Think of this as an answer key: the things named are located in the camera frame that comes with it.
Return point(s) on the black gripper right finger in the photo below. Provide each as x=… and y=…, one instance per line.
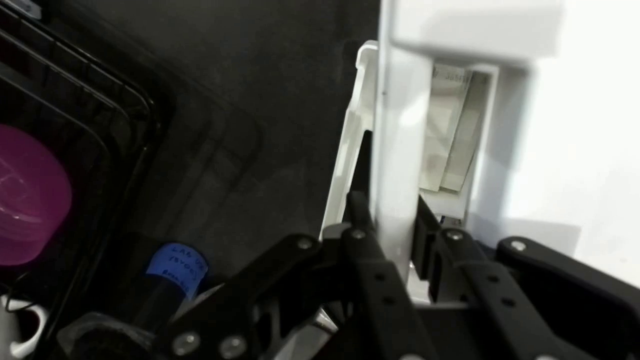
x=487, y=293

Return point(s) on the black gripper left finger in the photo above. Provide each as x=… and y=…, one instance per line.
x=376, y=280

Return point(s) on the white plastic rack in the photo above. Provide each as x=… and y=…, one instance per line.
x=587, y=132

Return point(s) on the white plastic box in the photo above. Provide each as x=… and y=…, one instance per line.
x=350, y=132

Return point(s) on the dark bottle blue tape label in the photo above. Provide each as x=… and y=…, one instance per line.
x=176, y=266

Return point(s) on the black dish rack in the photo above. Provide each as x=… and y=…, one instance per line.
x=127, y=132

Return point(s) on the purple bowl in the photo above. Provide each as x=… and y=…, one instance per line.
x=30, y=192

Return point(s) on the white ceramic mug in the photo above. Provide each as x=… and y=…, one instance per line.
x=6, y=321

